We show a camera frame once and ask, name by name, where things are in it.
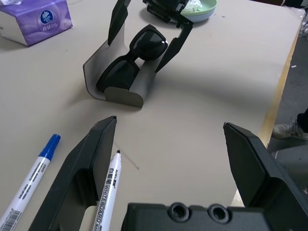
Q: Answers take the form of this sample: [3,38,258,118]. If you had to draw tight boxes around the green plate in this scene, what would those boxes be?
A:
[179,0,218,15]

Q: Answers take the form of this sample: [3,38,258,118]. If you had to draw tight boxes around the white bystander shoe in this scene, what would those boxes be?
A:
[272,120,301,140]

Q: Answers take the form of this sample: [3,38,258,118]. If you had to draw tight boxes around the black sunglasses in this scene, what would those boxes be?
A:
[96,24,168,93]

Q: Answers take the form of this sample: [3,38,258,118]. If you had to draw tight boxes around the black trousered bystander leg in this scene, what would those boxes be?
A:
[297,112,308,140]

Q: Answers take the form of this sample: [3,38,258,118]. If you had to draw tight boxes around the white tissue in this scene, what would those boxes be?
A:
[184,0,205,13]

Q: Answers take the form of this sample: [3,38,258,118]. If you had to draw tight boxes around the blue capped whiteboard marker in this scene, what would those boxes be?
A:
[0,134,62,231]

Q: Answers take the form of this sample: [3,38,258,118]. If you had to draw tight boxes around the purple tissue pack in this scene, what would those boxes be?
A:
[0,0,73,47]

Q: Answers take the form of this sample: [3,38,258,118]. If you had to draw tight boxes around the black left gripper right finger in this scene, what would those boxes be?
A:
[223,121,308,231]

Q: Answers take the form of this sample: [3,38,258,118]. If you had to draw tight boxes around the grey glasses case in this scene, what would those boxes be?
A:
[83,23,157,108]

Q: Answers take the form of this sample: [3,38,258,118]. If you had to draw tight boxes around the black whiteboard marker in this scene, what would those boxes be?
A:
[90,149,123,231]

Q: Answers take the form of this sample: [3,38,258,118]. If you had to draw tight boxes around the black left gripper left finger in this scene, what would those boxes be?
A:
[28,115,118,231]

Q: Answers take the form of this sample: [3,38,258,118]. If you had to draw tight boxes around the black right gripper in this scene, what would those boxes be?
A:
[107,0,194,73]

